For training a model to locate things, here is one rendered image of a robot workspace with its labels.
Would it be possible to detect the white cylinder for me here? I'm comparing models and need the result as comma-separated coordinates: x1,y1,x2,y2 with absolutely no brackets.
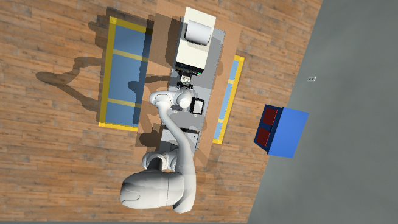
185,20,212,46

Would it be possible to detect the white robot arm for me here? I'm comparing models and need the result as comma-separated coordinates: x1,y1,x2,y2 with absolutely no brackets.
120,86,196,214

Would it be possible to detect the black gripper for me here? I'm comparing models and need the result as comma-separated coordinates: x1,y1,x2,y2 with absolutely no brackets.
177,79,193,91

